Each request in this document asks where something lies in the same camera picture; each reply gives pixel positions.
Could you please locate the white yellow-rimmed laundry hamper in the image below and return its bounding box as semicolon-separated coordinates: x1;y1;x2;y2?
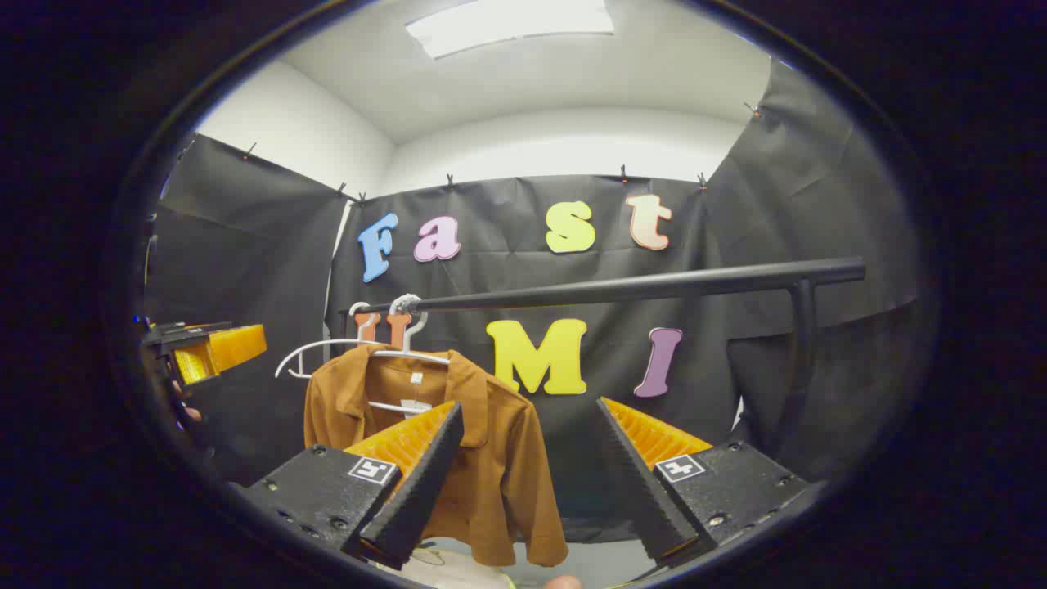
393;544;520;589

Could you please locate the white taped clothes hanger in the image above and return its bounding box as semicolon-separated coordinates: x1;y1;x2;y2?
366;294;452;416

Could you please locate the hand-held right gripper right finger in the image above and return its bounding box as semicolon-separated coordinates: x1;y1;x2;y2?
595;397;811;567

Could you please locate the brown jacket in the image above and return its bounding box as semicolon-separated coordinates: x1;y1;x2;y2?
303;344;570;568

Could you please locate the long ceiling light panel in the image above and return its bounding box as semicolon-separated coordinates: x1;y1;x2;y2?
405;0;616;60

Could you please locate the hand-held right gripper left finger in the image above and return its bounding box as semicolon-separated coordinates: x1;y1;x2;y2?
241;400;465;571

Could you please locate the black clothes rack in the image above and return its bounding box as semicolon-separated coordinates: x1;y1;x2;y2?
339;257;867;467

